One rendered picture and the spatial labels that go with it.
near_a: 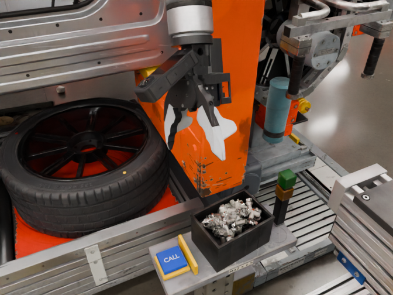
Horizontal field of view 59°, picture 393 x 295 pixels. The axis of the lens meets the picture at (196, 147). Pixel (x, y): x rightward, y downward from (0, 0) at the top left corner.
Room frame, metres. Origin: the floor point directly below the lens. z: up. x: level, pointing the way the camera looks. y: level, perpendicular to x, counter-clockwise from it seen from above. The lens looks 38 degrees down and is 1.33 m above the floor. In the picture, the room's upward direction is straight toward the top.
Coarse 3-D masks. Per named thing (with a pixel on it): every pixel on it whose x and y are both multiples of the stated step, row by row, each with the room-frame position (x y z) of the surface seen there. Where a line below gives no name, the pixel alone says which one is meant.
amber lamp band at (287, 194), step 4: (276, 188) 0.74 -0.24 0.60; (280, 188) 0.73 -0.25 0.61; (292, 188) 0.73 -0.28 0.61; (276, 192) 0.74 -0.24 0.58; (280, 192) 0.72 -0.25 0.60; (284, 192) 0.71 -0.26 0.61; (288, 192) 0.72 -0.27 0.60; (292, 192) 0.73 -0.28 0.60; (280, 196) 0.72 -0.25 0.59; (284, 196) 0.71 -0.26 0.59; (288, 196) 0.72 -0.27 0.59; (284, 200) 0.72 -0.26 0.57
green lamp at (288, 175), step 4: (280, 172) 0.74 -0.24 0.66; (284, 172) 0.74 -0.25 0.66; (288, 172) 0.74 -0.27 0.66; (292, 172) 0.74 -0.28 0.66; (280, 176) 0.74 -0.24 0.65; (284, 176) 0.73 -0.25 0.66; (288, 176) 0.73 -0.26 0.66; (292, 176) 0.73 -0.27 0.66; (296, 176) 0.73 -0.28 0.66; (280, 180) 0.73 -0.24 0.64; (284, 180) 0.72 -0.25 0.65; (288, 180) 0.71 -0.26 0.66; (292, 180) 0.72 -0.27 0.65; (280, 184) 0.73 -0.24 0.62; (284, 184) 0.71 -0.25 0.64; (288, 184) 0.72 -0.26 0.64; (292, 184) 0.72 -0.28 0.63; (284, 188) 0.71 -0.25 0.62
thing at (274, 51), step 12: (276, 0) 1.35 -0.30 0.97; (276, 12) 1.36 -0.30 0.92; (288, 12) 1.42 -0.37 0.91; (264, 24) 1.36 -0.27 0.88; (264, 36) 1.34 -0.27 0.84; (276, 36) 1.41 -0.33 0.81; (264, 48) 1.34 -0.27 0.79; (276, 48) 1.37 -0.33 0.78; (264, 60) 1.37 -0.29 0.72; (276, 60) 1.56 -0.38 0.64; (288, 60) 1.40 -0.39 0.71; (264, 72) 1.35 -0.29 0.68; (276, 72) 1.47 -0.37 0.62; (288, 72) 1.40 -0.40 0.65; (264, 84) 1.35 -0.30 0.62
